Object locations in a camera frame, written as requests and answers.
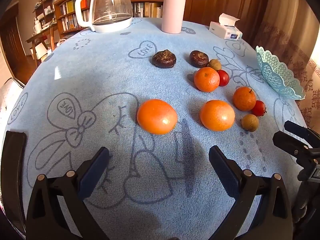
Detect dark brown water chestnut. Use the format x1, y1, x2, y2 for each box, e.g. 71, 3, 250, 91
152, 50, 177, 69
189, 50, 209, 68

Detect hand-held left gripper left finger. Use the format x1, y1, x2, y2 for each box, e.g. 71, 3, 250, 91
26, 146, 110, 240

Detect black curved object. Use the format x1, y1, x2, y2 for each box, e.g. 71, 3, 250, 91
0, 131, 27, 233

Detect wooden bookshelf with books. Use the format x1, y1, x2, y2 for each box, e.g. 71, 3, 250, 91
54, 0, 165, 37

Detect teal plastic lattice basket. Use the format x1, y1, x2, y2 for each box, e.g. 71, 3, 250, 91
255, 46, 306, 100

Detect pink insulated tumbler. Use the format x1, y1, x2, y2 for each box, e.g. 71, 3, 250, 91
161, 0, 187, 34

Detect brown patterned curtain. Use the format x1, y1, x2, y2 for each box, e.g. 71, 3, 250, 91
240, 0, 320, 128

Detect white tissue pack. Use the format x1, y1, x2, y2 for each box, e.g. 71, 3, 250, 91
209, 13, 243, 41

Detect medium orange mandarin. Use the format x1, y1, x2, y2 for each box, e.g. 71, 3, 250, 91
194, 67, 220, 93

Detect red cherry tomato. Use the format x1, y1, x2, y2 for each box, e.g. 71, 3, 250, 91
217, 70, 230, 87
251, 100, 267, 117

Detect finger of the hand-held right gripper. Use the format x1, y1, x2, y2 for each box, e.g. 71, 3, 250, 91
272, 130, 320, 164
284, 120, 320, 144

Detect small wooden desk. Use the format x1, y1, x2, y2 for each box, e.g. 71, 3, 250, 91
26, 25, 59, 67

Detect small mandarin with stem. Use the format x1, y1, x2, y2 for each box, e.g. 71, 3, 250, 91
233, 87, 257, 111

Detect large orange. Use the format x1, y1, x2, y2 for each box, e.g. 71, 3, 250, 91
199, 100, 236, 131
136, 99, 178, 135

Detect glass carafe with white handle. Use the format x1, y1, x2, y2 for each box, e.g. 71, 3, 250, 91
75, 0, 133, 33

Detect blue printed tablecloth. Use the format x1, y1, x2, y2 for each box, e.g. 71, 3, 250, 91
5, 17, 308, 240

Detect dark wooden door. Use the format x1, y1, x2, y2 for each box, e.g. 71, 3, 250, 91
0, 2, 33, 83

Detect small wooden display shelf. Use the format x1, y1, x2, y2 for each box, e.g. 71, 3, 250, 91
33, 0, 58, 34

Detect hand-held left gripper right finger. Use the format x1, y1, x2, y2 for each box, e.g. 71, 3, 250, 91
209, 145, 293, 240

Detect brown longan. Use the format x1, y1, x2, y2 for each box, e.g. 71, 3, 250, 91
241, 114, 259, 132
208, 59, 222, 71

